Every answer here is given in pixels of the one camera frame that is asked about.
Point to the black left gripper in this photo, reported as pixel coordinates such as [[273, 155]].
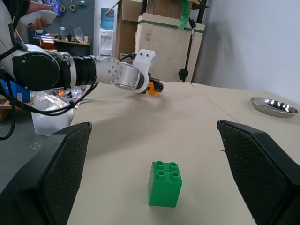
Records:
[[159, 85]]

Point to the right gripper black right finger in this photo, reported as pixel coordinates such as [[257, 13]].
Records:
[[264, 178]]

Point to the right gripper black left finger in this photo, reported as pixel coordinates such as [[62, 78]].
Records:
[[35, 182]]

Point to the orange toy cube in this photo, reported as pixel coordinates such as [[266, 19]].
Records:
[[152, 91]]

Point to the white handheld controller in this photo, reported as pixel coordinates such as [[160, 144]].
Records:
[[50, 16]]

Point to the person's hand red nails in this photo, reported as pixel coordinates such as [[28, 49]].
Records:
[[43, 23]]

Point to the light wooden crate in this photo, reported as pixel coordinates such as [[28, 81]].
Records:
[[161, 51]]

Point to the black stand pole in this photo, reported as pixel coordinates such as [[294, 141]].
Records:
[[188, 54]]

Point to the large wooden crate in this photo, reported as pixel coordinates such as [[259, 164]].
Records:
[[126, 32]]

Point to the white plastic bin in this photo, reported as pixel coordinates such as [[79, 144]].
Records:
[[52, 122]]

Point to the white water dispenser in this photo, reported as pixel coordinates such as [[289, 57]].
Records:
[[106, 43]]

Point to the silver metal dish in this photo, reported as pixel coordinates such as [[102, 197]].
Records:
[[273, 106]]

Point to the green plastic sheet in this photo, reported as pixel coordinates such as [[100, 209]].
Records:
[[185, 14]]

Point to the blue water bottle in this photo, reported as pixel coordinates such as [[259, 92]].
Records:
[[108, 18]]

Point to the blue box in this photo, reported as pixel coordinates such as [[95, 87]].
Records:
[[16, 92]]

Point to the green studded toy cube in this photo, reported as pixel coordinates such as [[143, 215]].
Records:
[[164, 187]]

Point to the tape roll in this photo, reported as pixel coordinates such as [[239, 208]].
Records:
[[63, 8], [72, 8]]

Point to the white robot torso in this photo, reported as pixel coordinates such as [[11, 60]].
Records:
[[4, 16]]

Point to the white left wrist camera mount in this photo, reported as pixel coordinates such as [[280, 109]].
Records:
[[144, 58]]

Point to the wooden wall shelf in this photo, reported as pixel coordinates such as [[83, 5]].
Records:
[[70, 42]]

